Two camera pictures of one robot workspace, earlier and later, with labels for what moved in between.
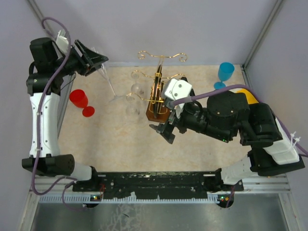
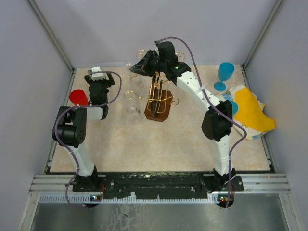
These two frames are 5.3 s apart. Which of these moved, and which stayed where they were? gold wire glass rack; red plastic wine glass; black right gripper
Moved: black right gripper
Stayed: red plastic wine glass; gold wire glass rack
